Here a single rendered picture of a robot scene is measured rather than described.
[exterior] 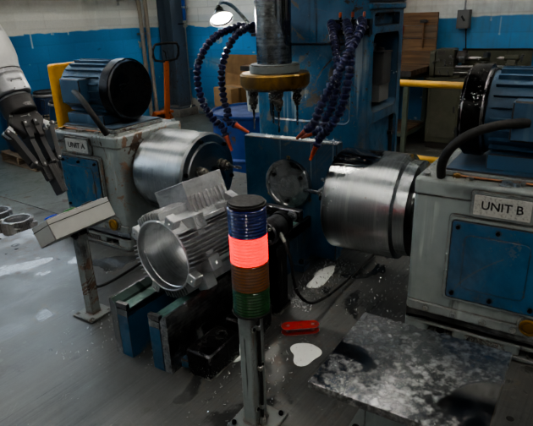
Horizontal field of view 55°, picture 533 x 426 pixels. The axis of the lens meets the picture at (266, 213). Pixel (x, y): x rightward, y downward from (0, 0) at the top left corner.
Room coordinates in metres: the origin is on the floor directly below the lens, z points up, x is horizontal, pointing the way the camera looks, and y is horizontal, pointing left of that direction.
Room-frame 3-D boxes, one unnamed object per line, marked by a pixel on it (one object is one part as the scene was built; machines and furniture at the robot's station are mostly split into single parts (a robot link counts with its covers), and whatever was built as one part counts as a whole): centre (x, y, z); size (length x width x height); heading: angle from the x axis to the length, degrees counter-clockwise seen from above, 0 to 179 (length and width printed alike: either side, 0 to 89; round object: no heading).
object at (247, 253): (0.73, 0.03, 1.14); 0.06 x 0.06 x 0.04
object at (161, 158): (1.53, 0.28, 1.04); 0.37 x 0.25 x 0.25; 57
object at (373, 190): (1.16, -0.29, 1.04); 0.41 x 0.25 x 0.25; 57
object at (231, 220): (0.73, 0.03, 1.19); 0.06 x 0.06 x 0.04
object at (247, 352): (0.73, 0.03, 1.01); 0.08 x 0.08 x 0.42; 57
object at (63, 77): (1.66, 0.54, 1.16); 0.33 x 0.26 x 0.42; 57
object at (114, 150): (1.67, 0.49, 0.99); 0.35 x 0.31 x 0.37; 57
